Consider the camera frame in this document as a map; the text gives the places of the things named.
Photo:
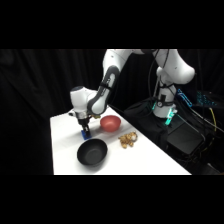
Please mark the black box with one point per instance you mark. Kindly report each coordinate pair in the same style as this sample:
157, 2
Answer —
185, 138

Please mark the black robot stand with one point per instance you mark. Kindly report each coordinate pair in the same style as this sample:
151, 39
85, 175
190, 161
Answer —
146, 120

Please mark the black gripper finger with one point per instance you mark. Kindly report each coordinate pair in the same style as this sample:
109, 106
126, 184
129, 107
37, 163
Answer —
88, 129
83, 129

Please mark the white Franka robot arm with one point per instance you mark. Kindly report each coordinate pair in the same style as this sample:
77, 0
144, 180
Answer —
110, 83

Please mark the black bowl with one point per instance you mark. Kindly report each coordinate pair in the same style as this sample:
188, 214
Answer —
92, 152

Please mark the pink bowl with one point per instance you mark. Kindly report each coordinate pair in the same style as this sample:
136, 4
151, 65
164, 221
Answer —
110, 123

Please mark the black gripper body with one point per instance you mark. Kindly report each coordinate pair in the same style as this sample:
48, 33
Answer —
83, 121

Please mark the brown plush toy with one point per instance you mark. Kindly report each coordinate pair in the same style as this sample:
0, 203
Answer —
128, 139

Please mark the black curtain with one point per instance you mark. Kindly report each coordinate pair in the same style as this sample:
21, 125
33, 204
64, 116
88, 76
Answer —
33, 100

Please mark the device with teal lights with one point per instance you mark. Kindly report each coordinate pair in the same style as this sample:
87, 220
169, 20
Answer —
205, 98

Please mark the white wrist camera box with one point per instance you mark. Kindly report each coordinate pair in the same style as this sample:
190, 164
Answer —
71, 114

